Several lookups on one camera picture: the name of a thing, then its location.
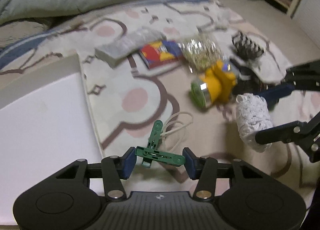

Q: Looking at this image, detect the green plastic clothespin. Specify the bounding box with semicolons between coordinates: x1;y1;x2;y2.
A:
135;120;185;168

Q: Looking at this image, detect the white lace roll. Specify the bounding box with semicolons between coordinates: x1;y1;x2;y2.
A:
235;93;273;153

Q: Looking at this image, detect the yellow headlamp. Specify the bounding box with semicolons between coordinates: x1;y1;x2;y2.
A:
190;60;239;108

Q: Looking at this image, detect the grey packet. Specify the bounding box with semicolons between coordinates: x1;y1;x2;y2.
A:
95;27;167;68

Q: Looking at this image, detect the black claw hair clip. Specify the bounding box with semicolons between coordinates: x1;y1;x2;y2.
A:
232;31;265;61

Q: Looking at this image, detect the white storage box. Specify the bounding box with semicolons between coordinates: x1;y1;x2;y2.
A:
1;55;102;226

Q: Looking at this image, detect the cartoon print blanket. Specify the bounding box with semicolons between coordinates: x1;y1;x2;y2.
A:
1;0;319;195

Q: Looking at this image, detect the red blue yellow booklet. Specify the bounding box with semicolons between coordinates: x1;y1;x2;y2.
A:
138;40;183;69

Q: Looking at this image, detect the white cord loop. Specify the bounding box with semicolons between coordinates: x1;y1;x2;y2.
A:
161;111;194;153

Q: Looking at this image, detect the black orange headlamp strap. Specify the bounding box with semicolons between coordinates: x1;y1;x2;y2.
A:
233;66;278;96

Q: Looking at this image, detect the bag of beige hair ties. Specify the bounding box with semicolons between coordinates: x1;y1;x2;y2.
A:
178;34;222;72

